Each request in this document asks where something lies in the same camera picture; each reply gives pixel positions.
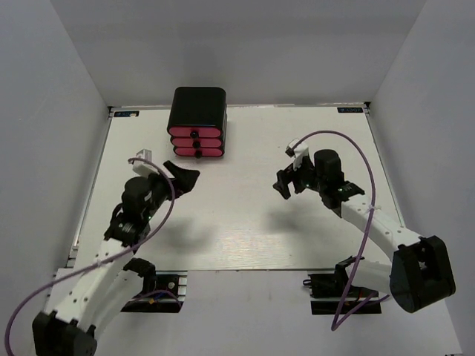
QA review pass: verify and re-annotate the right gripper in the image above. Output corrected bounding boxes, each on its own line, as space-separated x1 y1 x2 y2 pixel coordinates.
274 155 327 200

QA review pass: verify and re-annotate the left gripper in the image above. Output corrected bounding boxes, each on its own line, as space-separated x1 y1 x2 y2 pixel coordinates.
144 161 200 220

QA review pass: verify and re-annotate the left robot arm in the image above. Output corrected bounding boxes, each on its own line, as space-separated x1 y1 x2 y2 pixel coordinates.
32 157 200 355

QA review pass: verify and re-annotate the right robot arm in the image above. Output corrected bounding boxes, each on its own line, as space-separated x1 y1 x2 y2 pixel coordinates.
273 147 456 313

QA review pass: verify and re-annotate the black drawer cabinet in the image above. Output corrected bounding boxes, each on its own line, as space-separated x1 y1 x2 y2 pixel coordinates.
167 87 227 153

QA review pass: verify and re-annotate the left blue table sticker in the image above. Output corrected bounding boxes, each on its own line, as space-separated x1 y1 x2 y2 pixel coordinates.
114 111 140 117

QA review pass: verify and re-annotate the blue table corner sticker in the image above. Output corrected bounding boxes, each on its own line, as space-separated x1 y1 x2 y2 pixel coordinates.
337 107 364 113

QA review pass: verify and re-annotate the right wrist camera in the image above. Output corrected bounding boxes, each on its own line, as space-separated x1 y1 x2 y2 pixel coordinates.
285 139 309 171

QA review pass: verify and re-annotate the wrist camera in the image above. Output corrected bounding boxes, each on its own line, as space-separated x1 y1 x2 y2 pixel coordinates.
128 149 160 178
285 139 309 171

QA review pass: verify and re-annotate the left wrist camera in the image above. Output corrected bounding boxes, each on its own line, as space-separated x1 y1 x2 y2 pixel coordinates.
128 149 160 178

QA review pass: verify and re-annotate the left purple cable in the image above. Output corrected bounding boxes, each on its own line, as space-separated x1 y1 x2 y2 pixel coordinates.
4 157 185 356

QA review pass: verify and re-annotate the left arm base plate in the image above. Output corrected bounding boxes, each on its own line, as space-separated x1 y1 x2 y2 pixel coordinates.
121 271 188 314

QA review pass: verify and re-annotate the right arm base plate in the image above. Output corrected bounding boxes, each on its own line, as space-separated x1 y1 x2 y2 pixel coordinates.
303 272 383 317

